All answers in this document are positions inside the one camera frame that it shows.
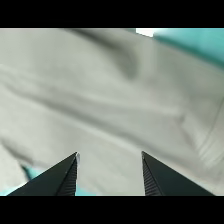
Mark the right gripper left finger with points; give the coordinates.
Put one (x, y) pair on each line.
(58, 180)

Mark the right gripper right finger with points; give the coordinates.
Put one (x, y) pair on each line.
(163, 181)

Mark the grey shirt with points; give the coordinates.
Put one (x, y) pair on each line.
(106, 100)

